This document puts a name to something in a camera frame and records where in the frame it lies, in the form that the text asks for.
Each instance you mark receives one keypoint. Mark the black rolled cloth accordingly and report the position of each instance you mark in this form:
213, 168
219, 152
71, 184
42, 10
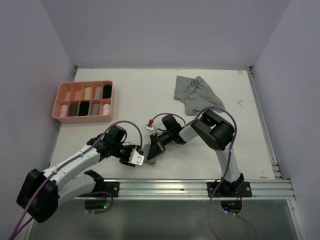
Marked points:
107, 91
83, 108

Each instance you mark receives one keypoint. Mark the beige navy-trimmed underwear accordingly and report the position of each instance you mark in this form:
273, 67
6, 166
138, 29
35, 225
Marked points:
87, 93

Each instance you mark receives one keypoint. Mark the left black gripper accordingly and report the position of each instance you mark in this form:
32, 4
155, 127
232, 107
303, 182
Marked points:
125, 161

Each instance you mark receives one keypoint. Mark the white rolled cloth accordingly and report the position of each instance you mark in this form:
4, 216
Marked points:
106, 109

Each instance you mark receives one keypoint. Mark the black rolled cloth front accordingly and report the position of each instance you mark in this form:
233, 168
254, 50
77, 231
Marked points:
83, 108

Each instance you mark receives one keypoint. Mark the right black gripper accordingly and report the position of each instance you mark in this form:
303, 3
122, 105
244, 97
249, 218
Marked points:
156, 147

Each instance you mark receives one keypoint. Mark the black rolled cloth back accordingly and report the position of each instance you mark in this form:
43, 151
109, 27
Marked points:
107, 91

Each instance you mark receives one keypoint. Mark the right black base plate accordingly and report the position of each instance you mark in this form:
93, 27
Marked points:
215, 190

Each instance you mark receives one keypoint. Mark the grey striped underwear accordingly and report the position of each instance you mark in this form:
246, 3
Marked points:
196, 95

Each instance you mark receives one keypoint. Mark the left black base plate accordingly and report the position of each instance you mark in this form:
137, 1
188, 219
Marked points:
112, 187

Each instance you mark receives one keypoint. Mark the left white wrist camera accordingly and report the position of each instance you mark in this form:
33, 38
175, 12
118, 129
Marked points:
136, 157

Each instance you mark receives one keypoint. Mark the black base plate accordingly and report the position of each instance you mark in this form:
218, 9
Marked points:
112, 187
215, 190

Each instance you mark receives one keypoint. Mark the beige rolled cloth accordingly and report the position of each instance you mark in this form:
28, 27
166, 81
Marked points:
98, 92

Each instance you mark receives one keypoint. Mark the aluminium mounting rail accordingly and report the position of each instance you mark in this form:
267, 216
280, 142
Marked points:
164, 189

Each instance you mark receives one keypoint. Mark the pink divided storage tray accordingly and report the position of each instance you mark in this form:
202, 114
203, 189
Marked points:
69, 92

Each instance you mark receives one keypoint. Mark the olive rolled cloth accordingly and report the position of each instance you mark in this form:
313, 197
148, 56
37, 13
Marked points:
73, 109

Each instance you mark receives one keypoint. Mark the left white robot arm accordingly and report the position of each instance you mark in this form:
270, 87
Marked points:
44, 191

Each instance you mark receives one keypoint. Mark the plain grey underwear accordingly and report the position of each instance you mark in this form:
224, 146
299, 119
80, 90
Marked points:
150, 153

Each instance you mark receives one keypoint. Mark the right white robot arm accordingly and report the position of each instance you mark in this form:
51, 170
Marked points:
216, 132

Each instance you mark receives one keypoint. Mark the grey rolled cloth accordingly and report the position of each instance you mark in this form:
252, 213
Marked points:
95, 111

